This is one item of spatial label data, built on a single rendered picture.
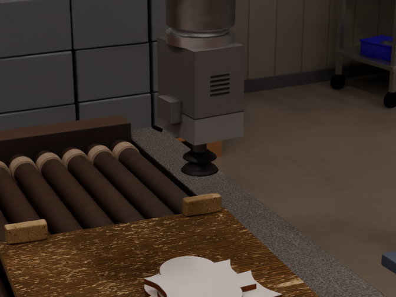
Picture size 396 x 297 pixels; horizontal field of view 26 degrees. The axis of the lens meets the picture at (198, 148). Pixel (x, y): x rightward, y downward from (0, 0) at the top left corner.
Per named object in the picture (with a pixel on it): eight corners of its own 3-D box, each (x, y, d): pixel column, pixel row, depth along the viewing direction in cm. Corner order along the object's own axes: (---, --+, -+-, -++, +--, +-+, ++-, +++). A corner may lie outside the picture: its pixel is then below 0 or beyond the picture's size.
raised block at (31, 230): (46, 235, 124) (45, 217, 123) (49, 240, 122) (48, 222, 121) (5, 241, 122) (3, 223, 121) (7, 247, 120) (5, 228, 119)
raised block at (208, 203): (217, 207, 133) (217, 191, 132) (222, 212, 131) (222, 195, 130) (181, 213, 131) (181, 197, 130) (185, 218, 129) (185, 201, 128)
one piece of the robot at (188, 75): (130, 5, 93) (133, 147, 99) (170, 19, 86) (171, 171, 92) (207, -2, 98) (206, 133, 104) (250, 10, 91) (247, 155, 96)
